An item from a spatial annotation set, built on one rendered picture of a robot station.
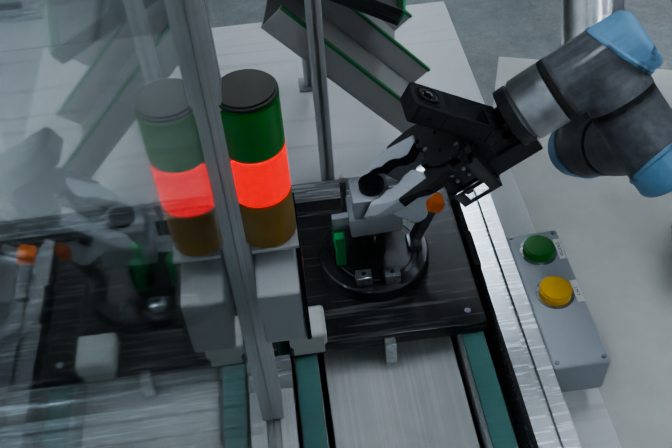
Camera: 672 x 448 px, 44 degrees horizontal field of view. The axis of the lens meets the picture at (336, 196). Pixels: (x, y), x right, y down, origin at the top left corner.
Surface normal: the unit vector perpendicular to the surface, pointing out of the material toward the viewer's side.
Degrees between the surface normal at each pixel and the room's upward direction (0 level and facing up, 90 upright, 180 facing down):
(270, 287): 0
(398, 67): 90
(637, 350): 0
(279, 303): 90
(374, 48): 90
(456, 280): 0
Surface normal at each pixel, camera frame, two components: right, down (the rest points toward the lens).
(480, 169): 0.11, 0.71
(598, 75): -0.26, 0.36
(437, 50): -0.05, -0.70
